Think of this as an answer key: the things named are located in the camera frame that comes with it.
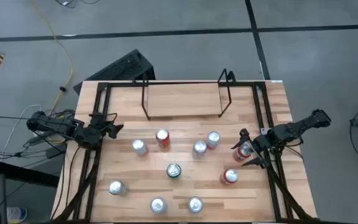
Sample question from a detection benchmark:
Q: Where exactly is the black cable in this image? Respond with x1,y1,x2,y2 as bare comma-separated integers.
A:
53,0,102,9
0,149,48,160
0,115,32,121
50,146,83,220

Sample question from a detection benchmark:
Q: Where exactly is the black aluminium table frame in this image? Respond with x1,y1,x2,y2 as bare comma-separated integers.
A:
50,80,318,224

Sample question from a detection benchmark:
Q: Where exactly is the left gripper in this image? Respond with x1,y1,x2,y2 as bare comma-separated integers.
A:
85,113,124,141

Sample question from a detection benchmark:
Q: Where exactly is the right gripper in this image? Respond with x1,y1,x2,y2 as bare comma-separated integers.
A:
230,126,281,170

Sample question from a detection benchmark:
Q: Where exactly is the white cable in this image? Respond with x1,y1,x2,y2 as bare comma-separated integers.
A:
1,104,43,153

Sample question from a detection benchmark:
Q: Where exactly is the yellow cable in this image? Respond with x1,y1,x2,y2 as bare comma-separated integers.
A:
29,0,74,144

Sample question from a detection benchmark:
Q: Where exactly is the black wire shelf rack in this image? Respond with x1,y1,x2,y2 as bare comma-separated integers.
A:
140,68,237,121

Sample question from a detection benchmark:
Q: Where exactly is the red soda can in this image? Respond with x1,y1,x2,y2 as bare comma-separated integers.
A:
221,168,239,185
232,143,254,163

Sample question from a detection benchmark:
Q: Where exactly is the black flat floor bar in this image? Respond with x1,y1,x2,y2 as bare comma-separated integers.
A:
0,159,60,189

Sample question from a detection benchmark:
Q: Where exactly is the white blue yellow packet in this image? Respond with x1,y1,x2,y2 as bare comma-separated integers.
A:
6,206,28,224

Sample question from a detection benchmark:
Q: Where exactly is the green Sprite can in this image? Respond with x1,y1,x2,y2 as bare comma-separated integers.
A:
166,162,182,180

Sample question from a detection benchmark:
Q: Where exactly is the silver red-logo soda can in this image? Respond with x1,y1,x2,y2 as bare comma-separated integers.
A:
108,179,127,196
150,197,168,215
206,131,221,150
188,196,204,214
131,138,149,157
192,140,208,157

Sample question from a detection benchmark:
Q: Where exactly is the grey power strip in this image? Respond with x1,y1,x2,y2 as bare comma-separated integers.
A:
26,133,54,147

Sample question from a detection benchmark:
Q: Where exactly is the black perforated metal case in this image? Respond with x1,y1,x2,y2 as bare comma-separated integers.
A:
73,49,157,95

